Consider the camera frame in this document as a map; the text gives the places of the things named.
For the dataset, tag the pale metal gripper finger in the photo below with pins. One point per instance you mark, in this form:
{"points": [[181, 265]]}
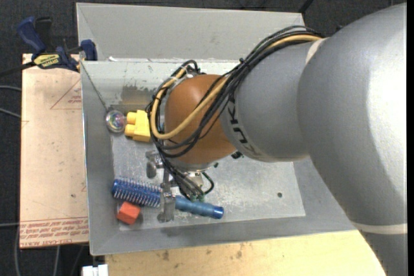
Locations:
{"points": [[162, 215], [170, 208]]}

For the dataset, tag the orange-red block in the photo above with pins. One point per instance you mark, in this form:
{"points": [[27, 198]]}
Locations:
{"points": [[128, 213]]}

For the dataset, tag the blue hairbrush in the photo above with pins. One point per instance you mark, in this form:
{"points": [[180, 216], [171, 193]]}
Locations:
{"points": [[136, 192]]}

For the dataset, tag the small grey metal object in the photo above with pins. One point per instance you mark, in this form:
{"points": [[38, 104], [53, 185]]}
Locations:
{"points": [[151, 168]]}

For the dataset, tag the grey metal bin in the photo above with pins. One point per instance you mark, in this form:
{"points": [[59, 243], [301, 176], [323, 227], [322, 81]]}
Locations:
{"points": [[252, 190]]}

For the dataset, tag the yellow toy building block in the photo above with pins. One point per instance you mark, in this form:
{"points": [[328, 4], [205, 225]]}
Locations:
{"points": [[139, 126]]}

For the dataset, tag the clear glass ball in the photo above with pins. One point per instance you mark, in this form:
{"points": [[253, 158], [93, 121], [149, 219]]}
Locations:
{"points": [[114, 121]]}

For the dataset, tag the brown cardboard board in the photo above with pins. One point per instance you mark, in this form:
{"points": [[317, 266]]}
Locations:
{"points": [[53, 145]]}

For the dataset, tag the black cylinder on white bracket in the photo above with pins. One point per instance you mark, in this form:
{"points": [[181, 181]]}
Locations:
{"points": [[237, 155]]}

